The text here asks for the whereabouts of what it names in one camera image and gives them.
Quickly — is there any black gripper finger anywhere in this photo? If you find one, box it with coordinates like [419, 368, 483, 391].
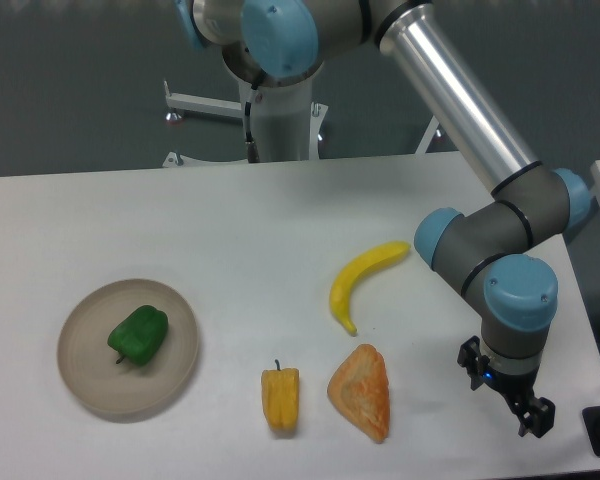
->
[457, 336, 484, 391]
[504, 390, 556, 438]

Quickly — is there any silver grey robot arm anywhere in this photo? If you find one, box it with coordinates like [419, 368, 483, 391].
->
[175, 1, 591, 437]

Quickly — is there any yellow bell pepper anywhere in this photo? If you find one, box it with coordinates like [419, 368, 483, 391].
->
[261, 359, 300, 432]

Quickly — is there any green bell pepper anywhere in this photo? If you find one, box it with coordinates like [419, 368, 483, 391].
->
[107, 305, 169, 366]

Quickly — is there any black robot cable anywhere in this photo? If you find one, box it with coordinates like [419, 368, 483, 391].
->
[244, 69, 269, 164]

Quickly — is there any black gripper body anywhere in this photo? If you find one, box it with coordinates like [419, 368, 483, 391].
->
[474, 349, 541, 406]

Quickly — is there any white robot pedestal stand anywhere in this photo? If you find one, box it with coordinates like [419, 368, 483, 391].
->
[160, 47, 449, 169]

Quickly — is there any beige round plate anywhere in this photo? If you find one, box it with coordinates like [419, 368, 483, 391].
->
[57, 279, 200, 422]

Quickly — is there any orange triangular bread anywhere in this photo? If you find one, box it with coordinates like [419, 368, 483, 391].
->
[327, 344, 391, 443]

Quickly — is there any yellow banana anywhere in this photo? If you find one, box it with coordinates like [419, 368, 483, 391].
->
[329, 241, 411, 336]

